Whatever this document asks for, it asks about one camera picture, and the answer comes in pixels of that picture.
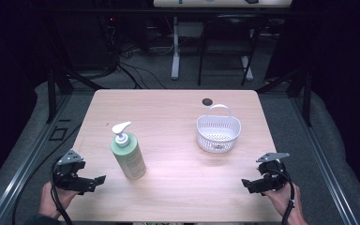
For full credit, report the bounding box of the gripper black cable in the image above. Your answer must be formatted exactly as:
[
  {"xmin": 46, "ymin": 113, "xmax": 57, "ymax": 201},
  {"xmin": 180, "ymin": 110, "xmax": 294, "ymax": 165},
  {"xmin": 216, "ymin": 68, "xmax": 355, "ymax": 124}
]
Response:
[
  {"xmin": 50, "ymin": 160, "xmax": 75, "ymax": 225},
  {"xmin": 266, "ymin": 168, "xmax": 296, "ymax": 225}
]

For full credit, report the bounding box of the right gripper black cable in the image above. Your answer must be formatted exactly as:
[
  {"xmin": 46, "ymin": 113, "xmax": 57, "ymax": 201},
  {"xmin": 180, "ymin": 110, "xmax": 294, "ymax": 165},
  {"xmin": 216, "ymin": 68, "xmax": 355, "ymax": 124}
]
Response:
[{"xmin": 266, "ymin": 168, "xmax": 296, "ymax": 225}]

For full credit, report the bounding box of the dark equipment rack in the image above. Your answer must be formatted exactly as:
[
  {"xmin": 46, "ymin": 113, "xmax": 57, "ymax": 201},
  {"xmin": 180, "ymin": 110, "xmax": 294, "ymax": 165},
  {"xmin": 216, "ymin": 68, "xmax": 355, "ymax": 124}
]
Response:
[{"xmin": 97, "ymin": 13, "xmax": 121, "ymax": 71}]

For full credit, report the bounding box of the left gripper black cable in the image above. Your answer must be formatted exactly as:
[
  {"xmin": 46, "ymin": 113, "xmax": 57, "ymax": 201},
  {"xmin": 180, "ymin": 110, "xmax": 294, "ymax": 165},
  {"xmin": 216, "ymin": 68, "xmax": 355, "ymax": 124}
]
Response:
[{"xmin": 50, "ymin": 160, "xmax": 75, "ymax": 225}]

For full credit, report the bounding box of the white plastic basket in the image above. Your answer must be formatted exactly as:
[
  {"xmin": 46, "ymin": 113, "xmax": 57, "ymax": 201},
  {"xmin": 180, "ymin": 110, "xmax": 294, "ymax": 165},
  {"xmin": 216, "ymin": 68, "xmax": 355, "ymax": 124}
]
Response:
[{"xmin": 195, "ymin": 103, "xmax": 243, "ymax": 155}]

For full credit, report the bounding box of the black metal frame stand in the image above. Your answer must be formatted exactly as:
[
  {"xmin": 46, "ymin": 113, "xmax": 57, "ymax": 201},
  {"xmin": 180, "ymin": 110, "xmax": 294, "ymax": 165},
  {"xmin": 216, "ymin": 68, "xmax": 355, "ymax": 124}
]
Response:
[
  {"xmin": 44, "ymin": 67, "xmax": 108, "ymax": 125},
  {"xmin": 255, "ymin": 66, "xmax": 314, "ymax": 128}
]

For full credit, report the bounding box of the black floor cable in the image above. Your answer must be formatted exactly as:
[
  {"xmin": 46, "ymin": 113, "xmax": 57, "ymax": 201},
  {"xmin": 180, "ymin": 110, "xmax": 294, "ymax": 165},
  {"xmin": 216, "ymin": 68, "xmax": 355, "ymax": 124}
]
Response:
[{"xmin": 11, "ymin": 123, "xmax": 83, "ymax": 225}]

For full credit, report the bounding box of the bundle of floor cables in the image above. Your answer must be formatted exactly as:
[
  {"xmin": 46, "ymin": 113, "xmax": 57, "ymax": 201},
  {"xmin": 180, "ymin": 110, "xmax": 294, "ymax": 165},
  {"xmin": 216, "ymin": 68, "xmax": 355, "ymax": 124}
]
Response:
[{"xmin": 117, "ymin": 40, "xmax": 169, "ymax": 91}]

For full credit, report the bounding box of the white box under desk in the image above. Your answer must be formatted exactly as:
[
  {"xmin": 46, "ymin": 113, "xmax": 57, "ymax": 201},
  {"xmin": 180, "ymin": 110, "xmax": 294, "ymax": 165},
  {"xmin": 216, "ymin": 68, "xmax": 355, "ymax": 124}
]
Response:
[{"xmin": 176, "ymin": 21, "xmax": 205, "ymax": 39}]

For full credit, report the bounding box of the black chair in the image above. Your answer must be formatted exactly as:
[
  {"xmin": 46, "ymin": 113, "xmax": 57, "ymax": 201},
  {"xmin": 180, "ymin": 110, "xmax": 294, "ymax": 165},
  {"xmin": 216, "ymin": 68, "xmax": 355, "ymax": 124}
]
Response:
[{"xmin": 197, "ymin": 13, "xmax": 264, "ymax": 87}]

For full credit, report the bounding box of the aluminium floor rail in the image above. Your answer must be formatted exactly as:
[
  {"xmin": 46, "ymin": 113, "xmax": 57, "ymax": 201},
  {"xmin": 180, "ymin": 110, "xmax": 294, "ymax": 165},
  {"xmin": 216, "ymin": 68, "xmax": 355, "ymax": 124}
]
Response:
[
  {"xmin": 289, "ymin": 93, "xmax": 360, "ymax": 225},
  {"xmin": 0, "ymin": 93, "xmax": 73, "ymax": 225}
]

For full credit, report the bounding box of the person's right hand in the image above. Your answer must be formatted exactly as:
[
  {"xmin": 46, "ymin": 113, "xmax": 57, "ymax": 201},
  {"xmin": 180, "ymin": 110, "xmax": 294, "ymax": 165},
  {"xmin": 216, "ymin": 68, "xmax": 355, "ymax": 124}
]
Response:
[{"xmin": 262, "ymin": 182, "xmax": 308, "ymax": 225}]

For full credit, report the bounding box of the white desk leg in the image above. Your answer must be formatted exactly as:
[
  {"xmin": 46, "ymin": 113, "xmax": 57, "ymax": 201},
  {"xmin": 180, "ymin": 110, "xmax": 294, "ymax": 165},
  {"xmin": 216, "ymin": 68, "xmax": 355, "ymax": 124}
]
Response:
[
  {"xmin": 171, "ymin": 16, "xmax": 182, "ymax": 81},
  {"xmin": 240, "ymin": 55, "xmax": 254, "ymax": 83}
]

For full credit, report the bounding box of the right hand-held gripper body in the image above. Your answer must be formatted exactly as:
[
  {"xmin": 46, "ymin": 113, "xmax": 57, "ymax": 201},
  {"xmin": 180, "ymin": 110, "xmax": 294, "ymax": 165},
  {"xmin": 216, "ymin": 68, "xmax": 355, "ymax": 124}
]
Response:
[{"xmin": 255, "ymin": 152, "xmax": 291, "ymax": 193}]

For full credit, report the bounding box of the white desk top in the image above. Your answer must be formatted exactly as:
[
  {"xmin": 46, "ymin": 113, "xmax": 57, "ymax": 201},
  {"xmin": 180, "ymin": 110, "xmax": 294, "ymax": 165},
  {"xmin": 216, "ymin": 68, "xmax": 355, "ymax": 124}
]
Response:
[{"xmin": 153, "ymin": 0, "xmax": 293, "ymax": 8}]

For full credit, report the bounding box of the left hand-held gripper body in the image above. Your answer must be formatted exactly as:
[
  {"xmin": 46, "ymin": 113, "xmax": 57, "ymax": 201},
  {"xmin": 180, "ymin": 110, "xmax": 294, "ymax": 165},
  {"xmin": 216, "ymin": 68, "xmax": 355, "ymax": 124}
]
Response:
[{"xmin": 52, "ymin": 149, "xmax": 96, "ymax": 192}]

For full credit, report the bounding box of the person's left hand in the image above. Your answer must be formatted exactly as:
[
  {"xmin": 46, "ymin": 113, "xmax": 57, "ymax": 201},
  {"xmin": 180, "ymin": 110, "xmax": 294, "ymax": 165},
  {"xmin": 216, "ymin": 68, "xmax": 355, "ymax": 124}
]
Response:
[{"xmin": 38, "ymin": 181, "xmax": 80, "ymax": 219}]

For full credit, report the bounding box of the green pump bottle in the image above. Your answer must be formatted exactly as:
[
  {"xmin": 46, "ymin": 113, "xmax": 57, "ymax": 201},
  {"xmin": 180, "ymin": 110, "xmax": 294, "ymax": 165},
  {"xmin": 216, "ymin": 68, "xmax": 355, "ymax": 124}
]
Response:
[{"xmin": 110, "ymin": 121, "xmax": 147, "ymax": 181}]

